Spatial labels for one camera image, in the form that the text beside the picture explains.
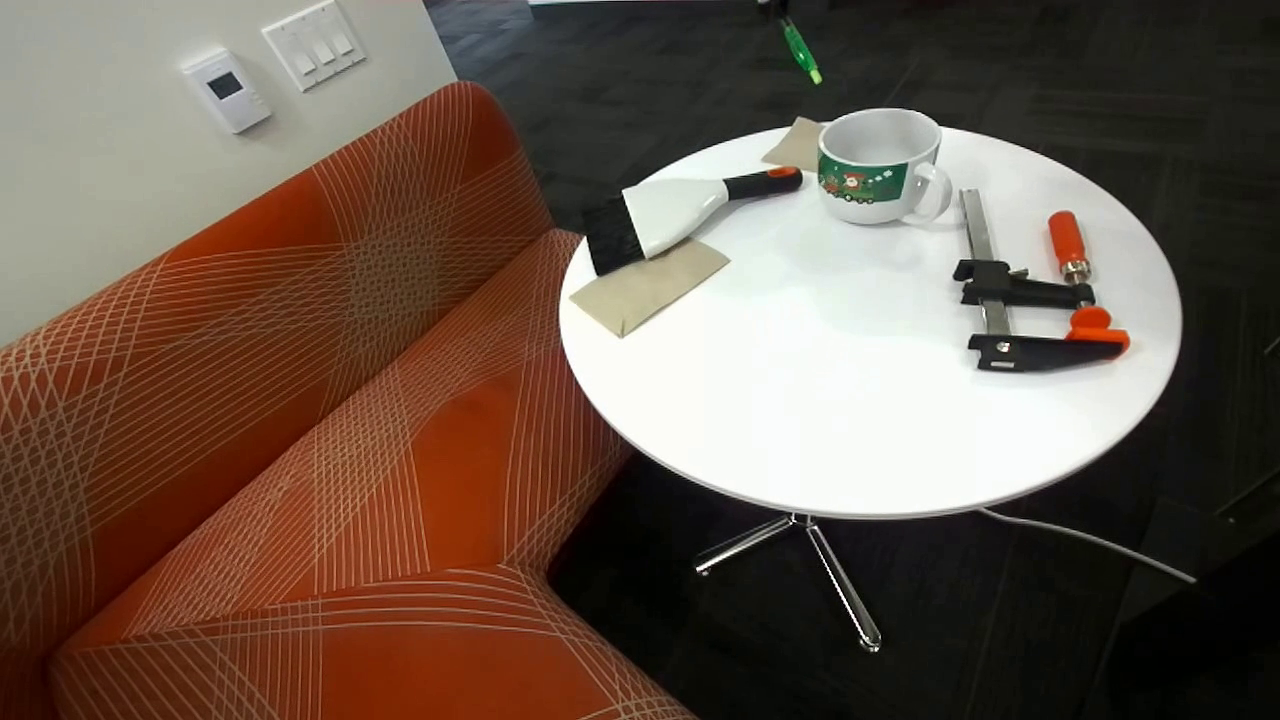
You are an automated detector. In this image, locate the white round table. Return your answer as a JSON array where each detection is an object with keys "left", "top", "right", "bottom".
[{"left": 555, "top": 121, "right": 1187, "bottom": 657}]

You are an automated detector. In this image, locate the green pen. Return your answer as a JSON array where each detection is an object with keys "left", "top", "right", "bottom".
[{"left": 777, "top": 12, "right": 827, "bottom": 88}]

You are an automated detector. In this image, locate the white and green mug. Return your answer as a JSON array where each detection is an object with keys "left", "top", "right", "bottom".
[{"left": 813, "top": 103, "right": 960, "bottom": 227}]

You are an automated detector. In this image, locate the small brown cardboard piece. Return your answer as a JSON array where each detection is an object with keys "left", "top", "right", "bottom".
[{"left": 760, "top": 113, "right": 832, "bottom": 176}]

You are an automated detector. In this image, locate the white wall light switch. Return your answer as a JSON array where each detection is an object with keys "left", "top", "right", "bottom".
[{"left": 258, "top": 0, "right": 370, "bottom": 95}]

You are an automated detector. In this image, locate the black and orange bar clamp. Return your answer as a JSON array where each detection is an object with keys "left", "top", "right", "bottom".
[{"left": 947, "top": 184, "right": 1136, "bottom": 377}]

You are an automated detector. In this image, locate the white wall thermostat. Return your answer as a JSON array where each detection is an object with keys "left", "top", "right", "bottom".
[{"left": 178, "top": 44, "right": 276, "bottom": 142}]

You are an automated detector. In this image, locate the white scraper with black handle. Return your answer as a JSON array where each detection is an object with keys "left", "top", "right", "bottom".
[{"left": 581, "top": 166, "right": 809, "bottom": 281}]

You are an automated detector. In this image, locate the orange patterned sofa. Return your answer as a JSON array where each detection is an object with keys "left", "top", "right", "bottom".
[{"left": 0, "top": 78, "right": 695, "bottom": 720}]

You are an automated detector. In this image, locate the large brown cardboard piece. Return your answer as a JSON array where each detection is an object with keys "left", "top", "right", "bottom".
[{"left": 569, "top": 236, "right": 736, "bottom": 341}]

